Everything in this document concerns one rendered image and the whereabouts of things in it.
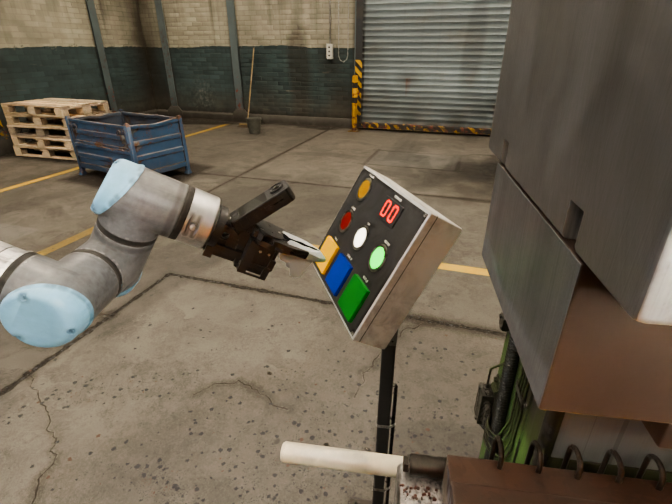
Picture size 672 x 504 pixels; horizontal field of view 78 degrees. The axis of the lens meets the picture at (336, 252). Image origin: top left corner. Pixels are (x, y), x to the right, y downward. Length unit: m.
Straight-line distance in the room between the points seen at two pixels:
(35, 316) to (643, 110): 0.61
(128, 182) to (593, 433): 0.73
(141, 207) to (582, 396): 0.58
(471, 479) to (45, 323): 0.56
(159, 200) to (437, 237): 0.46
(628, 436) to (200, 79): 9.85
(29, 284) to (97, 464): 1.46
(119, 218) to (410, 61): 7.84
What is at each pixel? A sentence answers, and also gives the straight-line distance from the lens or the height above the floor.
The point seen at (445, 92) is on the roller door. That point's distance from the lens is 8.31.
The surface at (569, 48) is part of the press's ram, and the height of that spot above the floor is 1.46.
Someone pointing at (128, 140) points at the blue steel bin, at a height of 0.54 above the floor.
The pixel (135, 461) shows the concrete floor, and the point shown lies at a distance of 1.99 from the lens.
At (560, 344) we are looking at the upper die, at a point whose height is 1.32.
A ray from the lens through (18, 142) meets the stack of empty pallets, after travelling 7.92.
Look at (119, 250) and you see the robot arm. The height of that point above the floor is 1.18.
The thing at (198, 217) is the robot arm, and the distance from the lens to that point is 0.67.
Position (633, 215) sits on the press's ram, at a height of 1.40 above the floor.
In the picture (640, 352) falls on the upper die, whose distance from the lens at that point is 0.27.
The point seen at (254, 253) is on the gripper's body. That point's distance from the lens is 0.71.
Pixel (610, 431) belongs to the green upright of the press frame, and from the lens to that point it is 0.72.
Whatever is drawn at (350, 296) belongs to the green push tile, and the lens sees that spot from 0.84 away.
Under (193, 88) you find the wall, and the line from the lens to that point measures 10.25.
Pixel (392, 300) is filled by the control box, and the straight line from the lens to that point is 0.79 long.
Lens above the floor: 1.46
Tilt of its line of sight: 26 degrees down
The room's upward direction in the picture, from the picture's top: straight up
